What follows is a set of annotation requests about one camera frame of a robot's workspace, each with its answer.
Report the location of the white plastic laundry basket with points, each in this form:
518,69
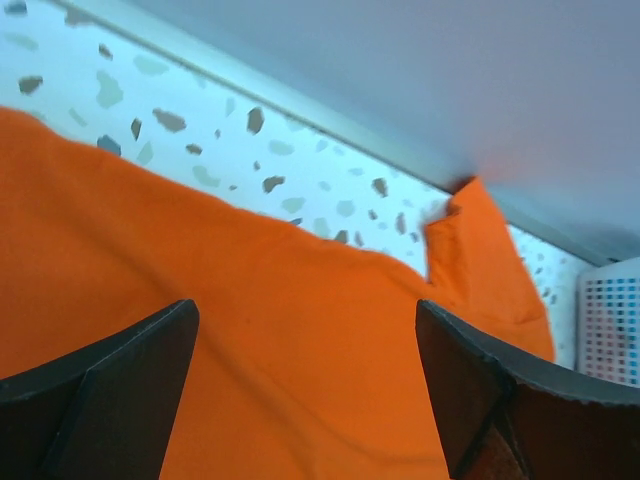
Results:
608,316

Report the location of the orange t shirt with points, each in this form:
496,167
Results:
306,364

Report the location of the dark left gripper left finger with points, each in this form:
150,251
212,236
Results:
105,411

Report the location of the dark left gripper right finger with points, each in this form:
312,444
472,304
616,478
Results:
503,413

